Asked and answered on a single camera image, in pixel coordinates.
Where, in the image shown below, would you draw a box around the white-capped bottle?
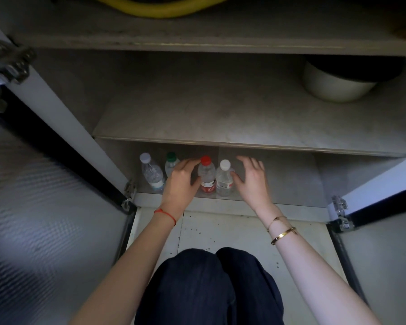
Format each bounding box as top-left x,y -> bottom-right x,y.
215,159 -> 236,197

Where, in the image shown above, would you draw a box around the grey cabinet door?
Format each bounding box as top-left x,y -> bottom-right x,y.
0,88 -> 138,325
326,186 -> 406,325

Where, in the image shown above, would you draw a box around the white pot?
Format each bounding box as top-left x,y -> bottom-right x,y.
303,56 -> 405,104

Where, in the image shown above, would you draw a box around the metal cabinet hinge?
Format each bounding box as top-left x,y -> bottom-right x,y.
0,38 -> 37,114
121,181 -> 138,214
331,195 -> 356,233

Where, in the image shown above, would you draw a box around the red string bracelet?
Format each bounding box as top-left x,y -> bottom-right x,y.
154,208 -> 177,227

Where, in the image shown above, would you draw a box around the person's right hand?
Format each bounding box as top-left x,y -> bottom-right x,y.
231,155 -> 280,216

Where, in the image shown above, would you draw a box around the gold bangle bracelet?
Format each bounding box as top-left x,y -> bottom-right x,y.
270,226 -> 298,246

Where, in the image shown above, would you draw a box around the person's left hand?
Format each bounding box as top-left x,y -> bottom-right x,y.
160,158 -> 203,219

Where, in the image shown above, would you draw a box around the red-capped bottle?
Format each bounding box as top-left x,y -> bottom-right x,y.
198,155 -> 217,194

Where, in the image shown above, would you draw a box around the grey kitchen cabinet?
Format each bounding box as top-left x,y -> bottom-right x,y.
0,0 -> 406,224

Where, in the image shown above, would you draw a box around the person's left forearm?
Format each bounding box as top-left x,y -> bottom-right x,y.
69,209 -> 183,325

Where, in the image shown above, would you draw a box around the person's dark trousers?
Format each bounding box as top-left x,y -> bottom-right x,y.
134,246 -> 285,325

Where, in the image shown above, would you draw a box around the yellow hose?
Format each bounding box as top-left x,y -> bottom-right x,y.
51,0 -> 234,19

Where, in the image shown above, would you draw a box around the thin gold chain bracelet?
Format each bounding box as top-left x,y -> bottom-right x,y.
266,215 -> 287,233

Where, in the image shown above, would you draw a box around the white-cap blue-label water bottle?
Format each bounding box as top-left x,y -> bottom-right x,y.
139,152 -> 166,193

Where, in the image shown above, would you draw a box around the person's right forearm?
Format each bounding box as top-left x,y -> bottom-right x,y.
263,213 -> 381,325

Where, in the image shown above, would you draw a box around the green-cap water bottle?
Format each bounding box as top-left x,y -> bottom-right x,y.
165,151 -> 180,178

